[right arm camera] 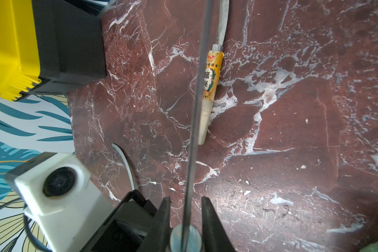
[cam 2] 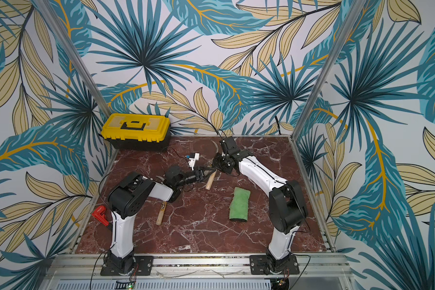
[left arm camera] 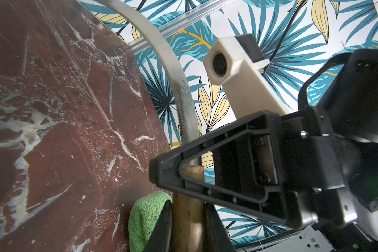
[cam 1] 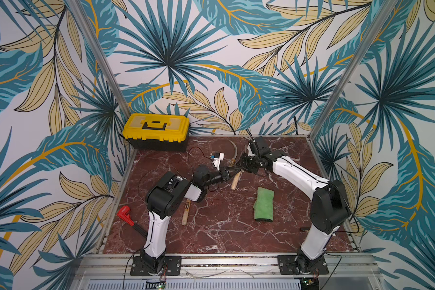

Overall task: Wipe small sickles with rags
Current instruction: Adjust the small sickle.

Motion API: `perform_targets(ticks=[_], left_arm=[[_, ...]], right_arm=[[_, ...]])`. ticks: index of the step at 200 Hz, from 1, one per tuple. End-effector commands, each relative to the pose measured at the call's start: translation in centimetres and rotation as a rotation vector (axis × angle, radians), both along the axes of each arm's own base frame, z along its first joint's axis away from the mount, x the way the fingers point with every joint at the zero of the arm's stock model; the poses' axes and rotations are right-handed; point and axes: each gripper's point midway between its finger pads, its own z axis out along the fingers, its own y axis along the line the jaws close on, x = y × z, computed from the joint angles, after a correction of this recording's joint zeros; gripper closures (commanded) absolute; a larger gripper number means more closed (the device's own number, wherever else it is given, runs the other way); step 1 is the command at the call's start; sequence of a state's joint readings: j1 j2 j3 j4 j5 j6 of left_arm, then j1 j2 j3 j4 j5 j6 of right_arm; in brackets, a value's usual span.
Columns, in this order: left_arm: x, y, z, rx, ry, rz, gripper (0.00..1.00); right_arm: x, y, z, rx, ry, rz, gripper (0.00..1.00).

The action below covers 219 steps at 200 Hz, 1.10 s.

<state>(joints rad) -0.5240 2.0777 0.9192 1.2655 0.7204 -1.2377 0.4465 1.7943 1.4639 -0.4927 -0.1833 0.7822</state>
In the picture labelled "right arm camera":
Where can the yellow black toolbox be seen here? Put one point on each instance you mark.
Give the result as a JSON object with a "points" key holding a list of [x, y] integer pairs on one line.
{"points": [[48, 47]]}

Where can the sickle labelled handle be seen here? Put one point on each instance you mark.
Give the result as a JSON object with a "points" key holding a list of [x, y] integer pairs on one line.
{"points": [[212, 70]]}

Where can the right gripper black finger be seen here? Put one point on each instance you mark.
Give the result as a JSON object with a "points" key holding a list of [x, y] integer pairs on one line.
{"points": [[214, 236]]}

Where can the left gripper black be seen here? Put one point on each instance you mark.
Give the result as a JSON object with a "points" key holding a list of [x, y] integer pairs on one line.
{"points": [[127, 228]]}

